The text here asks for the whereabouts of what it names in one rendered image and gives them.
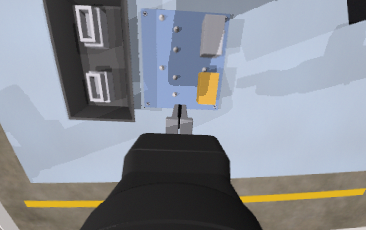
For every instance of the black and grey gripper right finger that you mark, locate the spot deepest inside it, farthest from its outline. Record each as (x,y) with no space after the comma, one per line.
(185,123)

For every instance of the yellow-orange block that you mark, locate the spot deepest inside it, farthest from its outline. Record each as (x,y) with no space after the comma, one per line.
(207,88)

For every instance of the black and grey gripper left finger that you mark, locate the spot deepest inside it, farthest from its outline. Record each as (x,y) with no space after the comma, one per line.
(172,123)

